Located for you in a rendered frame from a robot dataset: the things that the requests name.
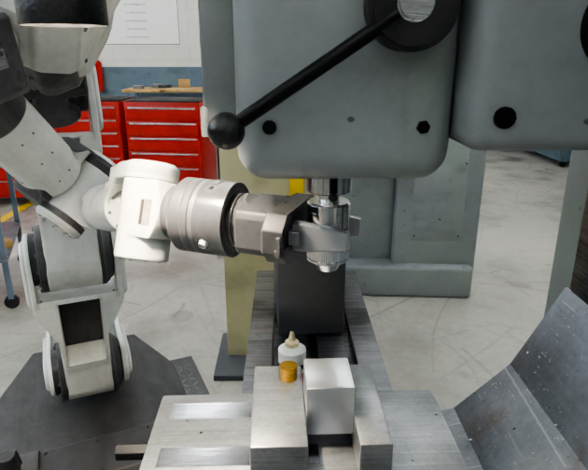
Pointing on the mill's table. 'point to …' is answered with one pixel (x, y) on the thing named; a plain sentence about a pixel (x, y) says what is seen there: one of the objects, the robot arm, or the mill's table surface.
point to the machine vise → (167, 412)
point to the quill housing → (339, 95)
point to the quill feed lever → (422, 34)
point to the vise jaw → (278, 422)
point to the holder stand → (309, 297)
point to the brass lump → (288, 371)
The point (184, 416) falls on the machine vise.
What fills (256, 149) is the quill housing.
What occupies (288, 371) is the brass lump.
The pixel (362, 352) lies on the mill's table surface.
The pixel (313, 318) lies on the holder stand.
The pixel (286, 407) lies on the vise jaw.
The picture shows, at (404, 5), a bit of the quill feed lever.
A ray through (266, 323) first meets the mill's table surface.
